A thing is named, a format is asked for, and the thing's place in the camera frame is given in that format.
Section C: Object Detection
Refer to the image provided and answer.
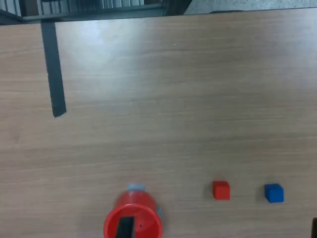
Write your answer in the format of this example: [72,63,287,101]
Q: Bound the blue cube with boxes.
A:
[264,183,285,203]

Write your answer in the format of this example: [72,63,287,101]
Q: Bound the red cube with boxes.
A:
[212,180,231,200]

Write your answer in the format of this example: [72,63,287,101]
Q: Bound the red plastic cup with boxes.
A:
[103,190,163,238]

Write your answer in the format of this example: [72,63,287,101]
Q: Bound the black tape strip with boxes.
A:
[41,21,67,118]

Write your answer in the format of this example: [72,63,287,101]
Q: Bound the grey metal robot cart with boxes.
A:
[0,0,194,25]

